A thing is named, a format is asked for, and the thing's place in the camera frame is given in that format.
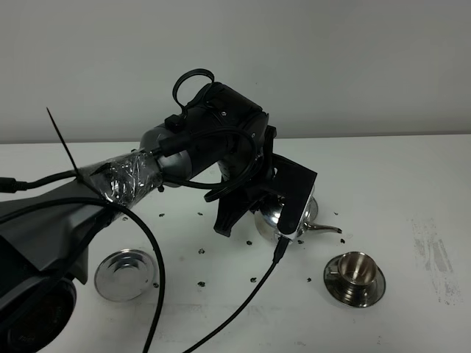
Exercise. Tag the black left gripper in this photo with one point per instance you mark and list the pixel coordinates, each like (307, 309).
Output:
(278, 176)

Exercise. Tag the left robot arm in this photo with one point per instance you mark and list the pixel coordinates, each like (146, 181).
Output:
(220, 142)

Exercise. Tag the near stainless steel saucer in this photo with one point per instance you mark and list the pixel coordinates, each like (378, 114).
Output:
(358, 297)

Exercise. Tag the stainless steel teapot tray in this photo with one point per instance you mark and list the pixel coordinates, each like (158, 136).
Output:
(124, 275)

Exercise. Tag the near stainless steel teacup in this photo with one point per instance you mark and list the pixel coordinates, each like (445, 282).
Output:
(354, 268)

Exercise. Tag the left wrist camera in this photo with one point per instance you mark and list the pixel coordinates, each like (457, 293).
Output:
(295, 210)

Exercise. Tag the black cable tie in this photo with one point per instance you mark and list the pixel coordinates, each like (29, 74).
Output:
(64, 147)

